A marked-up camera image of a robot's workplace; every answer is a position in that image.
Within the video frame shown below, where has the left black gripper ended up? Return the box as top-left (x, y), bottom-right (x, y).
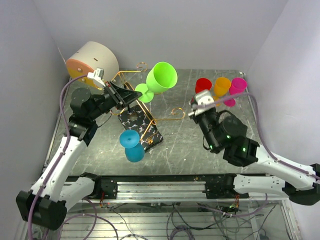
top-left (88, 80), bottom-right (141, 121)

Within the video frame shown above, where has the red plastic wine glass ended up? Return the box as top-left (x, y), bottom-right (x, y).
top-left (195, 77), bottom-right (213, 94)

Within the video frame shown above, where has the orange plastic wine glass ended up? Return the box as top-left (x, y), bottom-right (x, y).
top-left (213, 77), bottom-right (231, 101)

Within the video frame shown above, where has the green plastic wine glass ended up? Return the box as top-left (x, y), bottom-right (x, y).
top-left (135, 61), bottom-right (178, 103)

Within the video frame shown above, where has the magenta plastic wine glass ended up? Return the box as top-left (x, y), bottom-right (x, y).
top-left (223, 77), bottom-right (247, 107)

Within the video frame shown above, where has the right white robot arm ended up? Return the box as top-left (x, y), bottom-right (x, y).
top-left (188, 108), bottom-right (320, 206)

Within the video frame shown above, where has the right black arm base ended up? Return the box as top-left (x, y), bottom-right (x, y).
top-left (198, 173), bottom-right (249, 199)

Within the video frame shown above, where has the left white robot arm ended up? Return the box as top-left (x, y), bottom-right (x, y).
top-left (16, 82), bottom-right (142, 231)

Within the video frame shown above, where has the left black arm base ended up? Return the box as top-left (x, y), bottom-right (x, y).
top-left (80, 172), bottom-right (118, 200)

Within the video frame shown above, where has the blue plastic wine glass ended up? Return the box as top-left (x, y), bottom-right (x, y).
top-left (119, 129), bottom-right (145, 163)

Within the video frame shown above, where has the round beige drawer cabinet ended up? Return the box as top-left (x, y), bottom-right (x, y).
top-left (66, 41), bottom-right (119, 88)

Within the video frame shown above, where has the gold wire wine glass rack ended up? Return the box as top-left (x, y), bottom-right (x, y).
top-left (94, 61), bottom-right (186, 152)

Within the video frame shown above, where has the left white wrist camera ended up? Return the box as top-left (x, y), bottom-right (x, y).
top-left (87, 67), bottom-right (106, 90)

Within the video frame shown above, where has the aluminium rail frame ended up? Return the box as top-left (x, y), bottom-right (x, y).
top-left (24, 181), bottom-right (293, 240)

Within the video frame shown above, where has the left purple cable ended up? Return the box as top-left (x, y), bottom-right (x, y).
top-left (27, 73), bottom-right (96, 240)

